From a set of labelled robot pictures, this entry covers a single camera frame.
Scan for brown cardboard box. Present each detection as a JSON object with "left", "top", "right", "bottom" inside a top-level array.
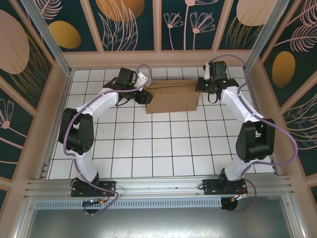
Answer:
[{"left": 145, "top": 79, "right": 201, "bottom": 115}]

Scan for dark panel with pink circle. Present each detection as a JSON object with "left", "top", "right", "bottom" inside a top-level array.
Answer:
[{"left": 217, "top": 0, "right": 275, "bottom": 52}]

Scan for dark panel with pink flowers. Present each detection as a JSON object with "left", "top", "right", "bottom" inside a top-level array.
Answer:
[{"left": 160, "top": 0, "right": 230, "bottom": 52}]

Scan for dark panel orange circle leaves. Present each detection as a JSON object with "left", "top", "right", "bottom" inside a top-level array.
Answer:
[{"left": 88, "top": 0, "right": 159, "bottom": 53}]

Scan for dark panel with orange oval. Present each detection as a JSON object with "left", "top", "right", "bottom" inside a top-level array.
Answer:
[{"left": 32, "top": 0, "right": 104, "bottom": 53}]

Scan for dark panel orange oval feathers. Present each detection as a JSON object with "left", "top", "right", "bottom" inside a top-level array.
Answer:
[{"left": 260, "top": 0, "right": 317, "bottom": 109}]

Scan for dark panel pink feather leaves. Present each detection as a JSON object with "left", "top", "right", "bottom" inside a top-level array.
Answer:
[{"left": 282, "top": 93, "right": 317, "bottom": 177}]

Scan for dark panel pink oval gold-lines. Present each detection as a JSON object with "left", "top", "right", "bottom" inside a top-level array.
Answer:
[{"left": 0, "top": 0, "right": 55, "bottom": 112}]

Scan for dark panel single pink flower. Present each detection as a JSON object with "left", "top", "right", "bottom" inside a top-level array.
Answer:
[{"left": 0, "top": 86, "right": 35, "bottom": 180}]

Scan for grey metal sheet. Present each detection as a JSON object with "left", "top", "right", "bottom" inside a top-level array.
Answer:
[{"left": 24, "top": 208, "right": 302, "bottom": 238}]

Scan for aluminium corner post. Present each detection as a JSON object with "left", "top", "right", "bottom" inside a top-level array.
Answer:
[
  {"left": 243, "top": 0, "right": 289, "bottom": 72},
  {"left": 21, "top": 0, "right": 74, "bottom": 76}
]

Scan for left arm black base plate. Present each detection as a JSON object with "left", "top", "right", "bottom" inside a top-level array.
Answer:
[{"left": 71, "top": 180, "right": 117, "bottom": 198}]

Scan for aluminium side rail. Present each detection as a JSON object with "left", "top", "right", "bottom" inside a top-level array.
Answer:
[
  {"left": 244, "top": 69, "right": 282, "bottom": 177},
  {"left": 37, "top": 70, "right": 74, "bottom": 179}
]

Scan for long aluminium mounting rail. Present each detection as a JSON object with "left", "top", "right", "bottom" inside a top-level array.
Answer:
[{"left": 23, "top": 176, "right": 294, "bottom": 199}]

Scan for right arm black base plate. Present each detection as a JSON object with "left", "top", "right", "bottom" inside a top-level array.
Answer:
[{"left": 202, "top": 178, "right": 248, "bottom": 196}]

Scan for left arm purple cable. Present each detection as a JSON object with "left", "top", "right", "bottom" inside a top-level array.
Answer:
[{"left": 63, "top": 63, "right": 152, "bottom": 216}]

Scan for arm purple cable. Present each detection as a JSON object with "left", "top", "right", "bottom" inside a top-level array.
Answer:
[
  {"left": 209, "top": 54, "right": 298, "bottom": 214},
  {"left": 63, "top": 63, "right": 152, "bottom": 216}
]

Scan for slotted grey cable duct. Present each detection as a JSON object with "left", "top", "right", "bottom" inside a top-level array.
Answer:
[{"left": 33, "top": 198, "right": 222, "bottom": 209}]

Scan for small circuit board with wires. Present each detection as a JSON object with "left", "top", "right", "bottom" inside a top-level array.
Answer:
[{"left": 83, "top": 198, "right": 106, "bottom": 207}]

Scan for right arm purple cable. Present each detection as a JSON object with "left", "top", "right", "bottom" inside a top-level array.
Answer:
[{"left": 209, "top": 54, "right": 298, "bottom": 214}]

